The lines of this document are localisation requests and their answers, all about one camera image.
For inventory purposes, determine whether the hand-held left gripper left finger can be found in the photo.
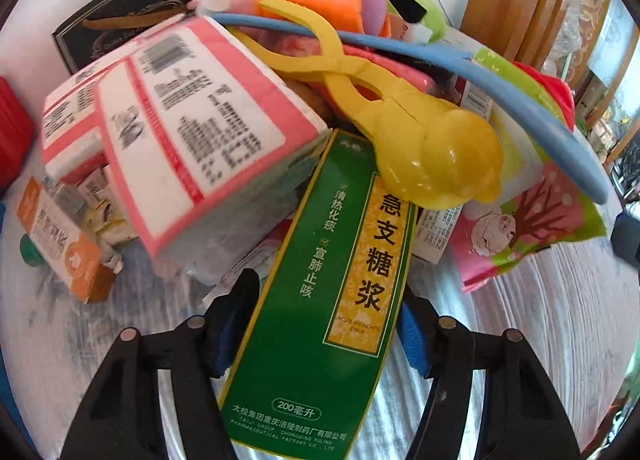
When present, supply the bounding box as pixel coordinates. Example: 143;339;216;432
60;267;262;460

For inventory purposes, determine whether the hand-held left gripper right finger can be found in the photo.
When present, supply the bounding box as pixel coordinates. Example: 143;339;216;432
396;290;582;460

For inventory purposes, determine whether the green medicine box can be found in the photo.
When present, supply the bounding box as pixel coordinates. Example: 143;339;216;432
218;129;418;460

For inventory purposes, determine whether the sheep printed pink bag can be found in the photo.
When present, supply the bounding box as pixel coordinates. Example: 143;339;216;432
450;45;608;294

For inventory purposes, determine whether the white barcode box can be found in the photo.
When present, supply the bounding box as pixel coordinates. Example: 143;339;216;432
412;205;463;263

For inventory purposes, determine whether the pile of toys and boxes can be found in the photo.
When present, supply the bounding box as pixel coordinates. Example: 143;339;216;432
0;0;636;460

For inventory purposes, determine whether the small white yellow box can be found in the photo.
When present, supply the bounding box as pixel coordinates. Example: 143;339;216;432
80;180;133;273

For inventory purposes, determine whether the red cloth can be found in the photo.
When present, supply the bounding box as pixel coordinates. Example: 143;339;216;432
512;60;576;131

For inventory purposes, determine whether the blue plastic hoop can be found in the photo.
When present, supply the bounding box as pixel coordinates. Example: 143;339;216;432
212;12;613;203

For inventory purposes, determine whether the yellow duck snowball clip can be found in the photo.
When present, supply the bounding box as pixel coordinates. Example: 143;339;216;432
227;0;505;204

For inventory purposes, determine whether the orange white box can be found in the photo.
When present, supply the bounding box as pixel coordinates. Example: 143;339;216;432
15;175;116;305

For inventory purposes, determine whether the green bottle cap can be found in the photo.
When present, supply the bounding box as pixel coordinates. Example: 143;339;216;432
19;234;46;267

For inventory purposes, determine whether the pink box white label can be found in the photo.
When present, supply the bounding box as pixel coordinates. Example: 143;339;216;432
41;16;332;287

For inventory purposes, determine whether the wooden chair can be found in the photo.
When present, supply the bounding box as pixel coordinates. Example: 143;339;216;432
459;0;616;91

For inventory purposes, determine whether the red plastic basket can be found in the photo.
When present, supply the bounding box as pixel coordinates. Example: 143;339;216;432
0;76;36;193

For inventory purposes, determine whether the green plush toy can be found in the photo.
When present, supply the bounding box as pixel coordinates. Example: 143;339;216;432
390;0;448;44

